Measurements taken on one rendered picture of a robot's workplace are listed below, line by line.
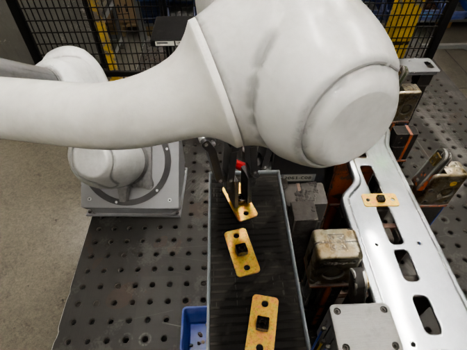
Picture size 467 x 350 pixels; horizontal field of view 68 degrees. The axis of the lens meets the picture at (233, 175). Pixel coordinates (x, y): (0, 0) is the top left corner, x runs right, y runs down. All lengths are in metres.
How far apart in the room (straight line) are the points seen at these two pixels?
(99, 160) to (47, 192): 1.55
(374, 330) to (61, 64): 0.86
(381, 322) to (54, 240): 1.85
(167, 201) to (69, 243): 1.08
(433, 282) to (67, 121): 0.73
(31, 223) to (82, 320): 1.30
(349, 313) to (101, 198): 0.86
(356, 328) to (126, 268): 0.73
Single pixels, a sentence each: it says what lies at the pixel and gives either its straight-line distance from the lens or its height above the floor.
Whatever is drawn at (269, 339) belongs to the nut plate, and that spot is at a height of 1.16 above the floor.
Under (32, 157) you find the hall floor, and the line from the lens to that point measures 2.74.
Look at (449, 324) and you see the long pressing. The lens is 0.80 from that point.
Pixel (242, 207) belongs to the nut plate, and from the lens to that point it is 0.62.
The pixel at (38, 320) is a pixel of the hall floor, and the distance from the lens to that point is 1.98.
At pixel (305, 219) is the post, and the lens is 0.70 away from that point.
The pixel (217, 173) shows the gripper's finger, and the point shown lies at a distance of 0.53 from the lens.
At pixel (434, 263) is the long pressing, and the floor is 1.00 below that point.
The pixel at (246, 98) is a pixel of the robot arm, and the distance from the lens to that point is 0.22.
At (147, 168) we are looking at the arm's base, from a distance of 1.13.
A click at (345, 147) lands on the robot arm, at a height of 1.51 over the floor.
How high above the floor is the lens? 1.66
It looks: 47 degrees down
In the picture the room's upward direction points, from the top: straight up
